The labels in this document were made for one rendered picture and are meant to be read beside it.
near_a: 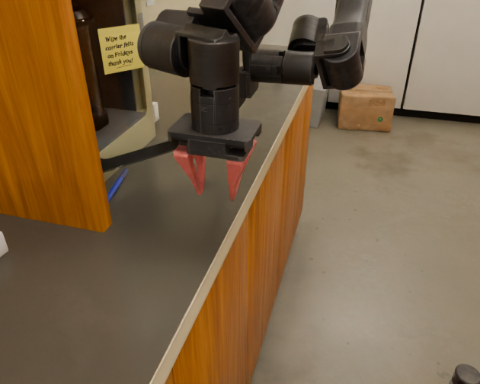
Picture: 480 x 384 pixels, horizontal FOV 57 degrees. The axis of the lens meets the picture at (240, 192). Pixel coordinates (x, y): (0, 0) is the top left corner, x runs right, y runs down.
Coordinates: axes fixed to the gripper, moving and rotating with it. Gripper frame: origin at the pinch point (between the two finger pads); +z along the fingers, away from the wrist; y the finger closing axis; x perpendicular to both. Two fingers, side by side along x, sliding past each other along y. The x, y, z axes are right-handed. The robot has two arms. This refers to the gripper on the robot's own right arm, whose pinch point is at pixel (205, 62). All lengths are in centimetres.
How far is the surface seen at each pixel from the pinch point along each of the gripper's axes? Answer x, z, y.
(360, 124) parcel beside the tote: -257, -29, -120
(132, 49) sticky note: 4.1, 12.0, 2.7
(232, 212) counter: 11.3, -7.5, -24.3
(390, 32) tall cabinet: -295, -42, -58
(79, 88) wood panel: 21.6, 11.7, 1.7
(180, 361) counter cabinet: 35, -5, -37
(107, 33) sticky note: 7.3, 14.4, 6.1
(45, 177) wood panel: 23.0, 21.3, -14.0
